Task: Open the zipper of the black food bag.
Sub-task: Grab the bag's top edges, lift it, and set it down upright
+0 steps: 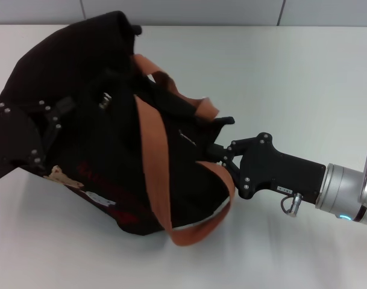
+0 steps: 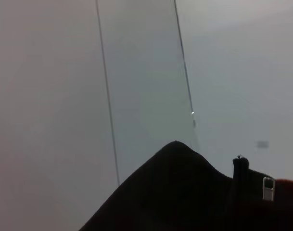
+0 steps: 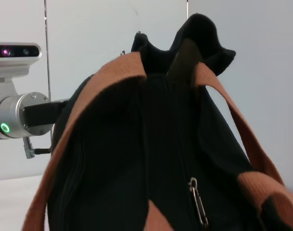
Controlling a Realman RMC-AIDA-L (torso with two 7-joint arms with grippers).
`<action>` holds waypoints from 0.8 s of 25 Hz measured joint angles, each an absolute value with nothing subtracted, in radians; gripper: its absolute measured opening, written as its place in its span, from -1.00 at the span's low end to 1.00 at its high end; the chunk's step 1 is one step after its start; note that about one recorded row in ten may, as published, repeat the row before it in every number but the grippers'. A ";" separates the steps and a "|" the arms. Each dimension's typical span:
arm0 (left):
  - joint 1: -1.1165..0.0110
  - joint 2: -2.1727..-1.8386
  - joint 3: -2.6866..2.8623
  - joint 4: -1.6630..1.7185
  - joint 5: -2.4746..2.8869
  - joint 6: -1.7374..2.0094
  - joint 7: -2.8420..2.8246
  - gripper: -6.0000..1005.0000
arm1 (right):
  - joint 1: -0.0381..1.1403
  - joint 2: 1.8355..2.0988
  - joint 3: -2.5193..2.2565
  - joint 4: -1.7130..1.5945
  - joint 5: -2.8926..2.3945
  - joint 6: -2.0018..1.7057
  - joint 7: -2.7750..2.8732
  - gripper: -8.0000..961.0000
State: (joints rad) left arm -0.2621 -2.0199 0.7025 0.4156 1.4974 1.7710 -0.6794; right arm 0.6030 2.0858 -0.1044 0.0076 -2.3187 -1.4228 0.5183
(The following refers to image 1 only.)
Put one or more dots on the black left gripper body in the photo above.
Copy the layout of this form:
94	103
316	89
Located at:
17	141

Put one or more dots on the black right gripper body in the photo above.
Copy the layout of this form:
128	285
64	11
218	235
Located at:
276	171

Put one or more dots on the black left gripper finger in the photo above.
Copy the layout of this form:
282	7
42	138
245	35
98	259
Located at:
65	106
55	126

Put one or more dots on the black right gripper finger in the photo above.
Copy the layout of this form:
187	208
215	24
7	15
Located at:
235	171
222	150

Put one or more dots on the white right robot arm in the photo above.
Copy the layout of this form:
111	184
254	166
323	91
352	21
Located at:
340	186

